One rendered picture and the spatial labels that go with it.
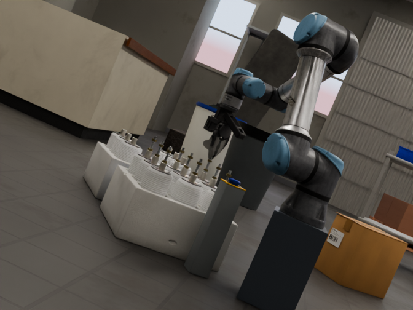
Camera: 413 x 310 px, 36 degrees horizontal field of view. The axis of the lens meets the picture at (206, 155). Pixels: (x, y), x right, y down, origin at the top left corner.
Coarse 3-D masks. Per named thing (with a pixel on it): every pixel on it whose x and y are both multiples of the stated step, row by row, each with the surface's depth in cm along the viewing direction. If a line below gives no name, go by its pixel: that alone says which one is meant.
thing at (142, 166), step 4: (140, 164) 228; (144, 164) 226; (148, 164) 226; (140, 168) 227; (144, 168) 226; (136, 172) 228; (140, 172) 227; (144, 172) 226; (136, 176) 228; (140, 176) 227; (136, 180) 227; (140, 180) 226
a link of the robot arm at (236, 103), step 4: (224, 96) 247; (228, 96) 246; (232, 96) 245; (224, 100) 246; (228, 100) 245; (232, 100) 245; (236, 100) 245; (240, 100) 246; (224, 104) 247; (228, 104) 245; (232, 104) 245; (236, 104) 246; (240, 104) 247; (236, 108) 246
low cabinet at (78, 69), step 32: (0, 0) 454; (32, 0) 451; (0, 32) 454; (32, 32) 451; (64, 32) 448; (96, 32) 444; (0, 64) 454; (32, 64) 451; (64, 64) 447; (96, 64) 444; (128, 64) 473; (160, 64) 543; (0, 96) 455; (32, 96) 451; (64, 96) 447; (96, 96) 444; (128, 96) 507; (64, 128) 448; (96, 128) 464; (128, 128) 547
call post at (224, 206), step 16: (224, 192) 205; (240, 192) 207; (208, 208) 212; (224, 208) 206; (208, 224) 207; (224, 224) 207; (208, 240) 207; (192, 256) 209; (208, 256) 208; (192, 272) 207; (208, 272) 209
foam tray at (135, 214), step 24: (120, 168) 240; (120, 192) 226; (144, 192) 211; (120, 216) 214; (144, 216) 213; (168, 216) 215; (192, 216) 218; (144, 240) 214; (168, 240) 217; (192, 240) 219; (216, 264) 223
